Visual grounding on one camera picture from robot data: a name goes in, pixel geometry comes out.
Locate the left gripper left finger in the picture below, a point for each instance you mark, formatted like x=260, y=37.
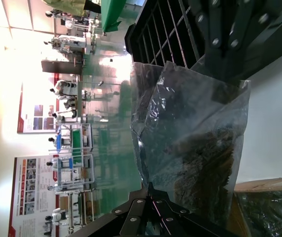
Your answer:
x=121, y=222

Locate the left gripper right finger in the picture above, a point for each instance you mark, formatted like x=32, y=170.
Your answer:
x=178, y=217

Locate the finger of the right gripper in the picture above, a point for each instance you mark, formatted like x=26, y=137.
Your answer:
x=212, y=29
x=242, y=32

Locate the grey antistatic bag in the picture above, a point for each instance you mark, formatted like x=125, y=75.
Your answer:
x=185, y=111

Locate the black slotted plastic container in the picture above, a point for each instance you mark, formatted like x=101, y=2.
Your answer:
x=160, y=32

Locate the brown cardboard box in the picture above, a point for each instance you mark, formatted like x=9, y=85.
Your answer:
x=266, y=184

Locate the bagged graphics cards pile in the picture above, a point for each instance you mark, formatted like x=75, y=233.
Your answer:
x=274, y=212

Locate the wooden shelf rack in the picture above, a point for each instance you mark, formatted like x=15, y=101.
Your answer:
x=86, y=207

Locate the white humanoid robot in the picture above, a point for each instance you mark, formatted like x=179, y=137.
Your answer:
x=57, y=216
x=62, y=87

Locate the workbench with green bin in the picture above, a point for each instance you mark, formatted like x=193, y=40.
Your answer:
x=76, y=138

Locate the white workstation machine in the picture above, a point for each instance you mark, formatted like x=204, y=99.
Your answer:
x=68, y=42

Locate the yellow-green bag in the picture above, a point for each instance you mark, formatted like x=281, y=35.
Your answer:
x=62, y=6

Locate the dark brown cabinet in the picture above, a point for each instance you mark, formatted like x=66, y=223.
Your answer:
x=57, y=67

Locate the white frame workbench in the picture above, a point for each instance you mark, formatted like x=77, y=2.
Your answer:
x=67, y=172

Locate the wall poster with orange header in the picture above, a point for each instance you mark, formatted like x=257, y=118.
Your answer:
x=30, y=187

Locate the wall poster with blue photos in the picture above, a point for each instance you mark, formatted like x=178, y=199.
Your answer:
x=27, y=118

